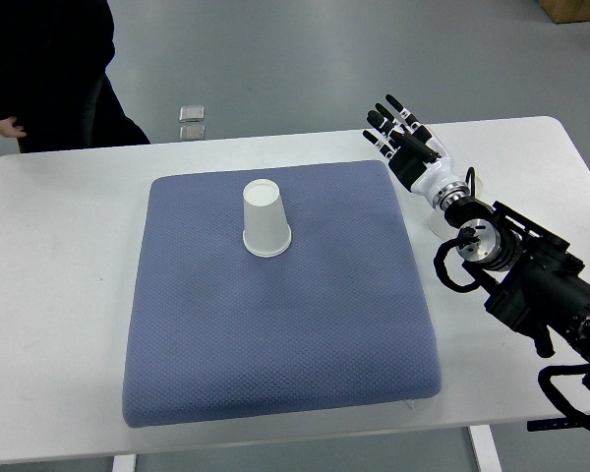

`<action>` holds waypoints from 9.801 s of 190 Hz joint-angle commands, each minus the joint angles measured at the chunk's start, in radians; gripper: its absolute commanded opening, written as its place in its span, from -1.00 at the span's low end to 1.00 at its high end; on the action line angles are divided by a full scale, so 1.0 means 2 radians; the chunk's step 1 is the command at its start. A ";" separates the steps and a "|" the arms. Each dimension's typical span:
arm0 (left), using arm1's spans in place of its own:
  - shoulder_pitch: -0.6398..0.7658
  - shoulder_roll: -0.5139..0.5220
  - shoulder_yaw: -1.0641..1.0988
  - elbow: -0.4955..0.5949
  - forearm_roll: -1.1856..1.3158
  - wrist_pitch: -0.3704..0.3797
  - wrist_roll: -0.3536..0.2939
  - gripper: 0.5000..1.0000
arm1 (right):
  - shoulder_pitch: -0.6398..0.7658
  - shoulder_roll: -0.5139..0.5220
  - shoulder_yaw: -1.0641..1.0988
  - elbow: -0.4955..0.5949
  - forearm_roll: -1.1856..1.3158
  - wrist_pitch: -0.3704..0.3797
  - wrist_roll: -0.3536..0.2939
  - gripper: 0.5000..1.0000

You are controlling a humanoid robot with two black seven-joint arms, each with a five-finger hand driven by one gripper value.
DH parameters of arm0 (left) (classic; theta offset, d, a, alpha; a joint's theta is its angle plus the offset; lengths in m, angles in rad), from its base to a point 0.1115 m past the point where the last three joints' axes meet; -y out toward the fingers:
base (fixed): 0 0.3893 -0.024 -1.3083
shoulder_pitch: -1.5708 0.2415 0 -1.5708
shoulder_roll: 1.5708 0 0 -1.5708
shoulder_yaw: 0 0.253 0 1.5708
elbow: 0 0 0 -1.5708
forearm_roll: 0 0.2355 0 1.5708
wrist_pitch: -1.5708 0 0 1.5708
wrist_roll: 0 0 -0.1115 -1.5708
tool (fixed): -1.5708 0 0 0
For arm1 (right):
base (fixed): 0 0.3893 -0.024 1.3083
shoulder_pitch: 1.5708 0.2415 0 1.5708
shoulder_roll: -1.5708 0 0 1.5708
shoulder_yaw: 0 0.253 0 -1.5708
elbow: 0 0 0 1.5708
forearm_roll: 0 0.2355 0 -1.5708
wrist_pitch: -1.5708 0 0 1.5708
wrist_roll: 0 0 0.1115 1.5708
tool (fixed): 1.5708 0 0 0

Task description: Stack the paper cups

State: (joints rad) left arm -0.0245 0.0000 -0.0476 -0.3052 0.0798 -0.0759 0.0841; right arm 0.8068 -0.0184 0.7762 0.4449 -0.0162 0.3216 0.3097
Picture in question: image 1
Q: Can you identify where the upper metal floor plate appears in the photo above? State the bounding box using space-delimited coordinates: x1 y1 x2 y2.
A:
179 105 205 123

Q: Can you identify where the white left table leg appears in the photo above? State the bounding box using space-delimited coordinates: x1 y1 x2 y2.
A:
111 454 137 472

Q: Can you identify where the person in black clothes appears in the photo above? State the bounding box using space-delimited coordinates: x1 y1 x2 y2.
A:
0 1 149 153

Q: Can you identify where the person's bare hand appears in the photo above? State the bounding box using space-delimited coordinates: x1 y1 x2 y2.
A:
0 116 27 139

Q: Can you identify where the white paper cup carried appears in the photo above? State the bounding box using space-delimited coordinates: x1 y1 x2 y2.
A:
428 176 483 241

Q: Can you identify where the lower metal floor plate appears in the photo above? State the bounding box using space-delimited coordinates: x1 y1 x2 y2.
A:
179 124 206 142

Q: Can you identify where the metal floor plate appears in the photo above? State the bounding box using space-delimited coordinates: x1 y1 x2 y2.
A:
179 105 205 123
179 124 206 142

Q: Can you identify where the white table leg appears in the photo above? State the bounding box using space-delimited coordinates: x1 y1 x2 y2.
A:
111 454 137 472
468 425 502 472

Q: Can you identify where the brown cardboard box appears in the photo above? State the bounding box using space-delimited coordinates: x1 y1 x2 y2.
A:
539 0 590 25

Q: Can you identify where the white paper cup on mat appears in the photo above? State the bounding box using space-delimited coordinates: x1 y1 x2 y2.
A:
242 179 292 258

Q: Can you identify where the white right table leg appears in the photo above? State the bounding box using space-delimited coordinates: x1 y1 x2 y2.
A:
468 425 502 472

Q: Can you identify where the black table control panel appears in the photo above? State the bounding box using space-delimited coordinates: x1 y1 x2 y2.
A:
526 415 590 432

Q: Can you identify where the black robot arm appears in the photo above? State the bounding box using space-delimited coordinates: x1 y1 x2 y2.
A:
434 170 590 431

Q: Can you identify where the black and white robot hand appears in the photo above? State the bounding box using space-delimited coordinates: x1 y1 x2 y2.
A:
363 94 473 210

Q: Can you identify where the blue-grey textured cushion mat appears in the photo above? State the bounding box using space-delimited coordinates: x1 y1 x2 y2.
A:
123 160 442 428

